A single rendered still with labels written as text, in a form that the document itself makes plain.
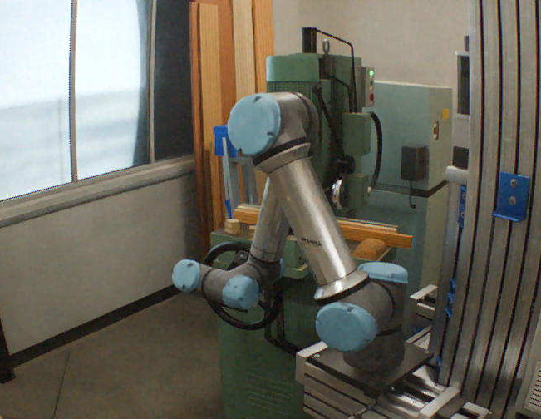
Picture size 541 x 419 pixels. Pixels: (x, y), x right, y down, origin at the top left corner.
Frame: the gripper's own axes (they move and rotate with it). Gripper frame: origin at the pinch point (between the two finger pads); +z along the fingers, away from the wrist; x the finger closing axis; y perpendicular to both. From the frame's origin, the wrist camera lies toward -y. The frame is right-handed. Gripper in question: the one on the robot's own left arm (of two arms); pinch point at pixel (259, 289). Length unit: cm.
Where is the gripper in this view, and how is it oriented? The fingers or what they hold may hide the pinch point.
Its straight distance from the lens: 152.5
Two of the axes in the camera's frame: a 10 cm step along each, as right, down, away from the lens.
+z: 4.7, 2.7, 8.4
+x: 8.4, 1.6, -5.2
